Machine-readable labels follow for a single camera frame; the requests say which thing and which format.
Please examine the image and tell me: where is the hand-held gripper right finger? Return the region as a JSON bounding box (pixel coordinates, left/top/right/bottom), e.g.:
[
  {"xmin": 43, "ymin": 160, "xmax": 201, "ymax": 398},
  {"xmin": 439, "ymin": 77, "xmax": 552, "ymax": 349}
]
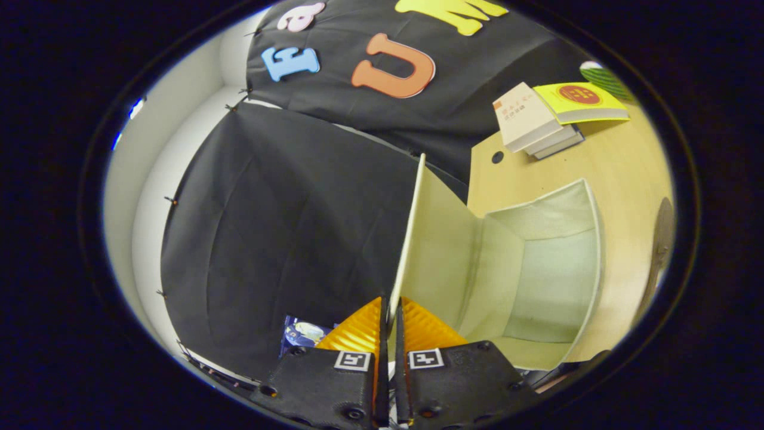
[{"xmin": 394, "ymin": 297, "xmax": 541, "ymax": 429}]

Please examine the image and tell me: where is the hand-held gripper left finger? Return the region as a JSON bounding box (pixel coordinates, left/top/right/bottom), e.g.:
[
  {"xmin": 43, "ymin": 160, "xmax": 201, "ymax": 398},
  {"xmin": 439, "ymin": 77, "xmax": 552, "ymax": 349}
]
[{"xmin": 251, "ymin": 297, "xmax": 390, "ymax": 429}]

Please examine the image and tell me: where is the green fabric storage box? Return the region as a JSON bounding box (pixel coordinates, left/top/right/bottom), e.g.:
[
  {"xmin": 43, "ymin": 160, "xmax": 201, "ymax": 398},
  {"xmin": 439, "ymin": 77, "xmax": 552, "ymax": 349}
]
[{"xmin": 389, "ymin": 153, "xmax": 603, "ymax": 371}]

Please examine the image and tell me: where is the brown fuzzy shoe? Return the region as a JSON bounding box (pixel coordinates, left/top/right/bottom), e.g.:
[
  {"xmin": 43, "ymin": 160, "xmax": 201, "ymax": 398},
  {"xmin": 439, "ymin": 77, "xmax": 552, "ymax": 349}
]
[{"xmin": 631, "ymin": 197, "xmax": 676, "ymax": 326}]

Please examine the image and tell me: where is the blue packet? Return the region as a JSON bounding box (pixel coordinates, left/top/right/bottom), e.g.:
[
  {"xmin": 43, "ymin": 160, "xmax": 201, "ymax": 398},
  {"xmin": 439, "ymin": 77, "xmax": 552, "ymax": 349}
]
[{"xmin": 279, "ymin": 315, "xmax": 336, "ymax": 358}]

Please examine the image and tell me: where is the white book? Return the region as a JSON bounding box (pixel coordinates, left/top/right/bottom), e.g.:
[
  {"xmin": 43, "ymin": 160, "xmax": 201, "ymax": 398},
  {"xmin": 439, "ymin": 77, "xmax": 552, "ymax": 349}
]
[{"xmin": 524, "ymin": 124, "xmax": 578, "ymax": 156}]

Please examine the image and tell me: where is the grey book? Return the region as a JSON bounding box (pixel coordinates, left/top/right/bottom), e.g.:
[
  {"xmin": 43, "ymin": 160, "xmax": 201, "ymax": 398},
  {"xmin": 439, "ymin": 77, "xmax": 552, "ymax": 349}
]
[{"xmin": 533, "ymin": 131, "xmax": 586, "ymax": 161}]

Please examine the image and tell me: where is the beige book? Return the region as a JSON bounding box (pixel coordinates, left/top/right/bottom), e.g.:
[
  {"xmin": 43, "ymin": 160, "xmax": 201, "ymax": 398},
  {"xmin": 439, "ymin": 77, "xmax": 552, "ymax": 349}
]
[{"xmin": 492, "ymin": 82, "xmax": 563, "ymax": 153}]

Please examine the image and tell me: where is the yellow book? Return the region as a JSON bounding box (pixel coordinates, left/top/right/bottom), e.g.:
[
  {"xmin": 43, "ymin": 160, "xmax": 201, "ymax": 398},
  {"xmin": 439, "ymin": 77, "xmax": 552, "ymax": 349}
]
[{"xmin": 533, "ymin": 82, "xmax": 631, "ymax": 125}]

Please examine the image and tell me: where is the green striped watermelon plush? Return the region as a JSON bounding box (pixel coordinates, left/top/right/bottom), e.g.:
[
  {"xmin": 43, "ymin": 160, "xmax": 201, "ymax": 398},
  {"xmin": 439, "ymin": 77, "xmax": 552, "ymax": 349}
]
[{"xmin": 579, "ymin": 61, "xmax": 637, "ymax": 103}]

